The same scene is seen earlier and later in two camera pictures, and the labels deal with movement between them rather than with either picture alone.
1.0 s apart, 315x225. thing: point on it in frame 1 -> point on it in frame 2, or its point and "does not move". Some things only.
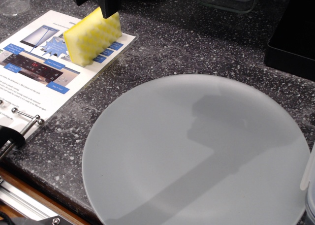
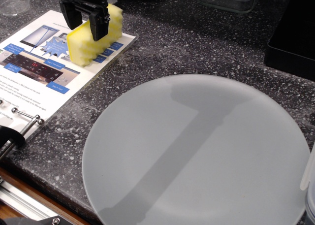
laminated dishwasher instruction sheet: x=37 y=79 does not move
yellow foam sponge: x=85 y=38 does not move
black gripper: x=109 y=0 -> x=88 y=0
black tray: x=291 y=47 does not move
